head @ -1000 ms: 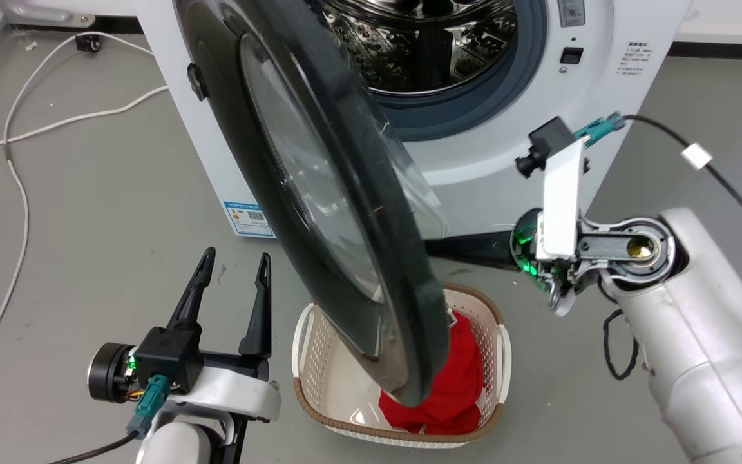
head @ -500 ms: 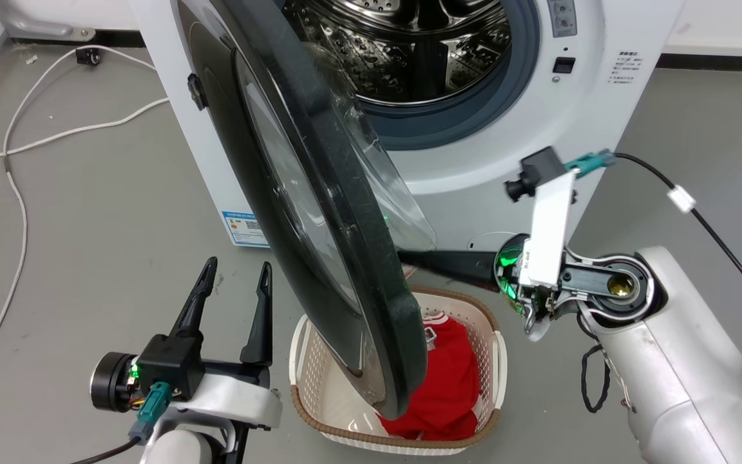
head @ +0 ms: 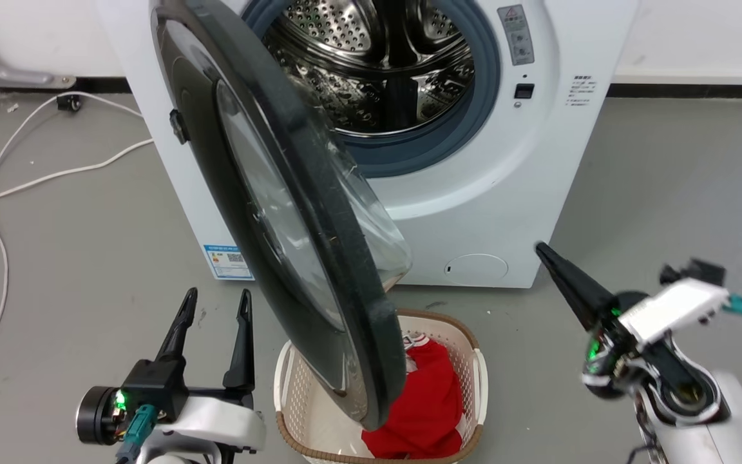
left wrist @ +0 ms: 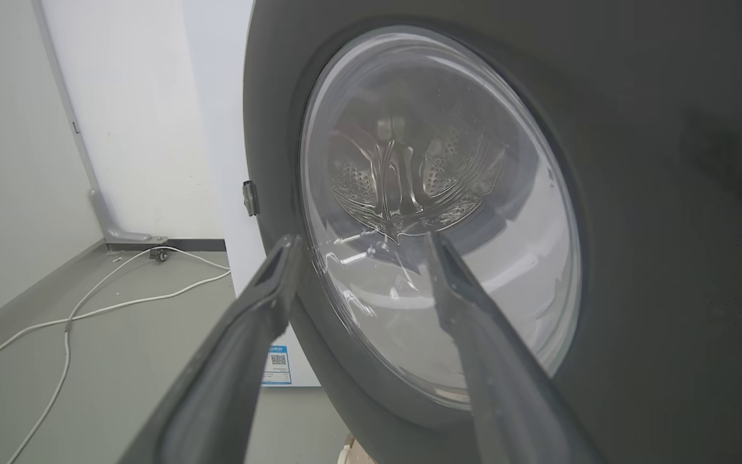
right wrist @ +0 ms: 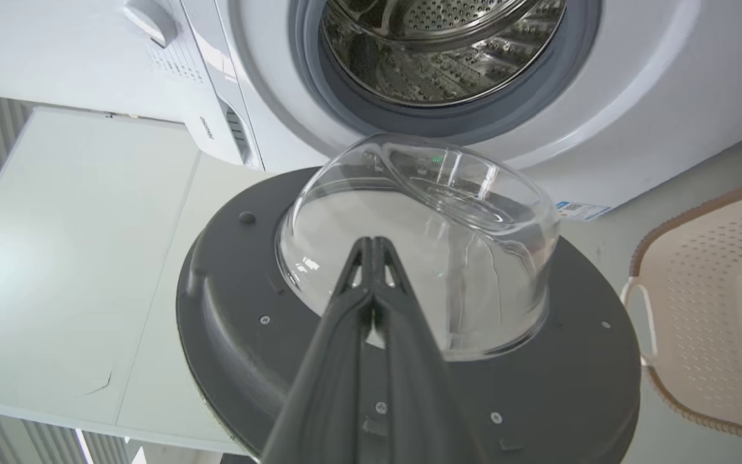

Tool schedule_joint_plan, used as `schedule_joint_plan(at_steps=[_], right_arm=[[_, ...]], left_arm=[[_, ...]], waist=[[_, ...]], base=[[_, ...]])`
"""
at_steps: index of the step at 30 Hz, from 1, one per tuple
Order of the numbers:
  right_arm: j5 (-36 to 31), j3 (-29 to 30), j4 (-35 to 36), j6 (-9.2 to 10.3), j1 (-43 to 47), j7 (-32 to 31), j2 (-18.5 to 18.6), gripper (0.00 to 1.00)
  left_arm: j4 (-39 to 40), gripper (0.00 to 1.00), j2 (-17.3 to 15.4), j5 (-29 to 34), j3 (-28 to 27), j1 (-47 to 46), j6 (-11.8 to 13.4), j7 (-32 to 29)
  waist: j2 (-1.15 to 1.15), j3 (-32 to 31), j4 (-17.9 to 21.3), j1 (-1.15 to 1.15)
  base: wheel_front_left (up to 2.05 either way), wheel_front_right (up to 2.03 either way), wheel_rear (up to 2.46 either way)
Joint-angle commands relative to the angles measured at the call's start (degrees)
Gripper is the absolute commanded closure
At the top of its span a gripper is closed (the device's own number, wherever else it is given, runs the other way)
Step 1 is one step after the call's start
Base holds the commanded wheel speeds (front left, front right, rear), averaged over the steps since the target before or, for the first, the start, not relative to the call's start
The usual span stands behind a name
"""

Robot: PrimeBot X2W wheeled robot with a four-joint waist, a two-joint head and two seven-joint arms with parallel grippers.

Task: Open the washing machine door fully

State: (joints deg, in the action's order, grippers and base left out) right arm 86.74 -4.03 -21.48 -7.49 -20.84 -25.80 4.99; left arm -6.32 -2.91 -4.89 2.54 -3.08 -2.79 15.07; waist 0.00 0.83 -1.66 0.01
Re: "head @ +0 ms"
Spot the white floor cable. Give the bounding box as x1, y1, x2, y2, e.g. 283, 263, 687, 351
0, 92, 145, 408
0, 137, 155, 211

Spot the cream plastic laundry basket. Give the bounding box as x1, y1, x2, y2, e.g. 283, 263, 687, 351
273, 308, 489, 464

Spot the white front-load washing machine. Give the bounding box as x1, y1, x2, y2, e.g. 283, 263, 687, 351
96, 0, 640, 289

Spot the red garment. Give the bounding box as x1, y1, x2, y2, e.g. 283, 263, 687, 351
361, 335, 465, 459

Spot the grey rubber door gasket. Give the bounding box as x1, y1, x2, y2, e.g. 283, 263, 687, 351
242, 0, 502, 179

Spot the blue energy label sticker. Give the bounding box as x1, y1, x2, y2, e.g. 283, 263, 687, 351
204, 244, 254, 280

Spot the stainless steel washer drum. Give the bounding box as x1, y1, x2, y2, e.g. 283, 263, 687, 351
262, 0, 476, 136

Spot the grey warning label sticker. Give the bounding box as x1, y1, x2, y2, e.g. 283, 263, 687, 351
497, 5, 535, 66

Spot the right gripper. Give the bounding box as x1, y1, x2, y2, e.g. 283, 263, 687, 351
534, 242, 729, 426

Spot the teal plug left gripper cable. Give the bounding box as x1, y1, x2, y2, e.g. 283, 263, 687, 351
115, 405, 158, 464

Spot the dark round washing machine door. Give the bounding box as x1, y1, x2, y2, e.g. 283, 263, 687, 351
150, 0, 414, 431

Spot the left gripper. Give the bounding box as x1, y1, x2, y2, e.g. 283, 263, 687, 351
77, 288, 267, 450

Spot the round drain filter cover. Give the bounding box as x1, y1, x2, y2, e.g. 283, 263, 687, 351
445, 253, 509, 284

